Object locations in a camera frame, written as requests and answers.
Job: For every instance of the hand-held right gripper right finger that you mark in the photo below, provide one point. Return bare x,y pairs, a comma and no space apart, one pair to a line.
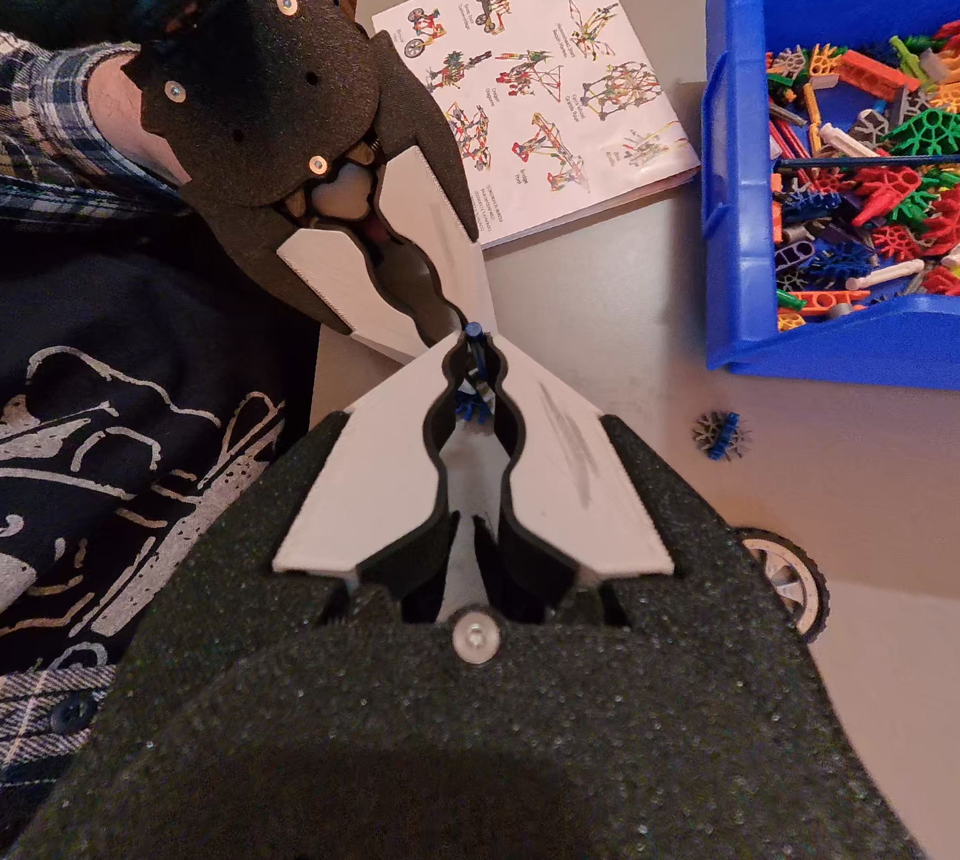
585,492

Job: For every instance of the person's black printed shirt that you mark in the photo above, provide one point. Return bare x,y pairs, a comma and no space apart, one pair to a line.
112,387

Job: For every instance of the pile of colourful construction pieces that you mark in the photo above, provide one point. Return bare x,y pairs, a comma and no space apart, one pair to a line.
862,200

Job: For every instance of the grey toy wheel black tyre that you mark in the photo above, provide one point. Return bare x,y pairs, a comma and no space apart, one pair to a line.
795,582

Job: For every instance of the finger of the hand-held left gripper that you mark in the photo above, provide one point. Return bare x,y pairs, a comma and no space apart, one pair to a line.
442,230
337,275

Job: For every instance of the dark blue construction rod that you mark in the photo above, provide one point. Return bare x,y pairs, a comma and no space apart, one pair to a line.
474,350

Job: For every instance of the blue plastic parts bin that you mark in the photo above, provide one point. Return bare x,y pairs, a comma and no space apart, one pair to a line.
735,275

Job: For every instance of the person's left forearm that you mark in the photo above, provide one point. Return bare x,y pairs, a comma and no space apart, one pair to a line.
45,125

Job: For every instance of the person's left hand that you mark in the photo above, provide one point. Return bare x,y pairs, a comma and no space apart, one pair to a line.
131,117

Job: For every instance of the printed instruction booklet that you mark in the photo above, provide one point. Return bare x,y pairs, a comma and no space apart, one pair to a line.
540,12

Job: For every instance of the person's plaid flannel shirt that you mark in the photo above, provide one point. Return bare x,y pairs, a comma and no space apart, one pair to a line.
37,725

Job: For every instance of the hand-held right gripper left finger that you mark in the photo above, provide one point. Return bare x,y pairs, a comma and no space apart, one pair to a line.
360,492

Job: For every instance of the small blue grey connector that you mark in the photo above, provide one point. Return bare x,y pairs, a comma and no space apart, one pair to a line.
720,434

